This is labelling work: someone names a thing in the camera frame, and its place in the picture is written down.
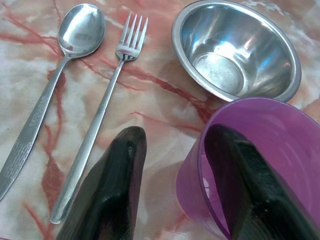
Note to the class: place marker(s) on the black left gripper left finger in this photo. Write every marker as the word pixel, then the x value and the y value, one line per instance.
pixel 112 190

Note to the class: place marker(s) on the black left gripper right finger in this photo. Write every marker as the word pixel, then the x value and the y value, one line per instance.
pixel 255 195

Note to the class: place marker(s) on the purple translucent plastic cup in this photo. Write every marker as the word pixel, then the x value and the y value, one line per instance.
pixel 275 120

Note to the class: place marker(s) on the pink white marbled tablecloth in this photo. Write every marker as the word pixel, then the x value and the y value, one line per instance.
pixel 155 100

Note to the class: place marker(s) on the stainless steel fork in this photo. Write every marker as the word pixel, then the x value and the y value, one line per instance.
pixel 127 51

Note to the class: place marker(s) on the stainless steel bowl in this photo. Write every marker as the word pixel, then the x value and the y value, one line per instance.
pixel 225 50

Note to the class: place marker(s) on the stainless steel spoon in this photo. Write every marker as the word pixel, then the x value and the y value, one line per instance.
pixel 81 30

